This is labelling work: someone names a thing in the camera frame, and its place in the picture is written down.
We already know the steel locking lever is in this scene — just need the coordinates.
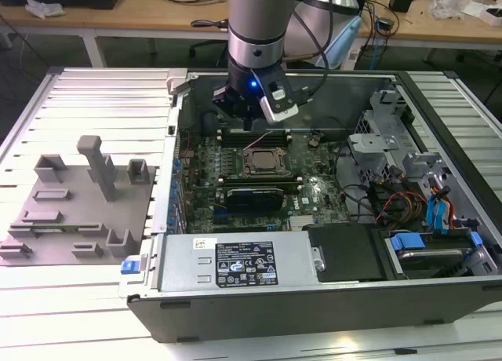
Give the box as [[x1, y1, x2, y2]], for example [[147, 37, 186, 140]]
[[242, 132, 273, 150]]

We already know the silver green CPU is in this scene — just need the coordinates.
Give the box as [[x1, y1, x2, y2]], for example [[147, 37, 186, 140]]
[[253, 151, 280, 170]]

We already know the CPU socket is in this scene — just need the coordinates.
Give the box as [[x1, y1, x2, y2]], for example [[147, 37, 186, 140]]
[[241, 146, 293, 180]]

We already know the black RAM slot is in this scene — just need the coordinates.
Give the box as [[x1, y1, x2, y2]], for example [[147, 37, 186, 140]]
[[218, 139, 292, 146], [217, 126, 291, 133], [217, 130, 291, 137], [218, 173, 304, 181], [217, 134, 292, 141]]

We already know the grey case latch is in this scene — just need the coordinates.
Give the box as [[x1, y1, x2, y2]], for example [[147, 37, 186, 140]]
[[166, 69, 190, 94]]

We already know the green RAM stick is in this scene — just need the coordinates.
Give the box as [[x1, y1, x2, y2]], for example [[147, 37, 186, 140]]
[[29, 226, 82, 235], [220, 178, 302, 191]]

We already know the black graphics card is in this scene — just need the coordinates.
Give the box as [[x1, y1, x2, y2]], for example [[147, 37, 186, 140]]
[[224, 185, 286, 214]]

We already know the green motherboard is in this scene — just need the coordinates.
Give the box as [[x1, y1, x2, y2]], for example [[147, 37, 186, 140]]
[[175, 129, 356, 235]]

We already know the wooden desk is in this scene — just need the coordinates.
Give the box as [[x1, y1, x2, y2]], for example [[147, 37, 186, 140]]
[[0, 0, 502, 70]]

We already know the silver finned heatsink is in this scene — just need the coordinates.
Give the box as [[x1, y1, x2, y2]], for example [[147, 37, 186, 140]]
[[289, 214, 319, 232]]

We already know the grey metal disk bay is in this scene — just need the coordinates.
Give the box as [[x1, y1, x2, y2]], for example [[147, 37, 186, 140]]
[[347, 132, 400, 185]]

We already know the grey power supply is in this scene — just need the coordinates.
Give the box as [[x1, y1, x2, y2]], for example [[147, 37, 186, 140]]
[[151, 233, 322, 294]]

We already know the black plastic shroud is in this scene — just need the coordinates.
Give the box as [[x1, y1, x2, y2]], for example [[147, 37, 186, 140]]
[[307, 223, 389, 283]]

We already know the grey parts rack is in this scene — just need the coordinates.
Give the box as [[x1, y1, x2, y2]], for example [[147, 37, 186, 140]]
[[0, 134, 160, 268]]

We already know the crumpled white paper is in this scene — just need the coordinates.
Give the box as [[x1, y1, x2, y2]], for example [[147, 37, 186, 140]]
[[24, 0, 66, 20]]

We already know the hard disk in blue carrier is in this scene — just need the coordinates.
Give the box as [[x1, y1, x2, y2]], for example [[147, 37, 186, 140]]
[[386, 230, 487, 280]]

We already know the black grey PC case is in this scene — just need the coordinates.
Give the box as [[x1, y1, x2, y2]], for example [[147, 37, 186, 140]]
[[117, 68, 502, 345]]

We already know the clear plastic bag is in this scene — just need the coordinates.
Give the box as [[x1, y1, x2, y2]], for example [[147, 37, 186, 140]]
[[427, 0, 486, 20]]

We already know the white cardboard box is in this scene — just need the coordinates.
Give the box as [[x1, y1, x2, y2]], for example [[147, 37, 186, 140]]
[[482, 5, 502, 27]]

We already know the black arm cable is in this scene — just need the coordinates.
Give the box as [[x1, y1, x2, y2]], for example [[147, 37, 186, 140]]
[[288, 0, 338, 101]]

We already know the red yellow wire bundle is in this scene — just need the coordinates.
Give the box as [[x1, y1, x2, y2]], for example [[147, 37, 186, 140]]
[[375, 191, 429, 223]]

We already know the blue flat wire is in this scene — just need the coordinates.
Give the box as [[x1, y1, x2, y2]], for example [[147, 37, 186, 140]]
[[426, 191, 442, 232], [437, 184, 458, 233]]

